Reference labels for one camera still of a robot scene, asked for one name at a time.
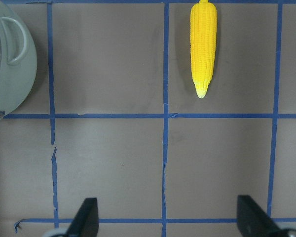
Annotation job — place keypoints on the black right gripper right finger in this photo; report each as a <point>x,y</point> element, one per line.
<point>252,221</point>

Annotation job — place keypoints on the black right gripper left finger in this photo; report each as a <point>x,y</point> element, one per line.
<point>86,221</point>

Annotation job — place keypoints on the yellow corn cob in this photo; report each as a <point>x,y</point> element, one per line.
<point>203,38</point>

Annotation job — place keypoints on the brown paper table mat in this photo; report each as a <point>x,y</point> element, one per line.
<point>114,114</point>

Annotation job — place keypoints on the pale green electric pot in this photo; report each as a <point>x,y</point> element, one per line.
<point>20,60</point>

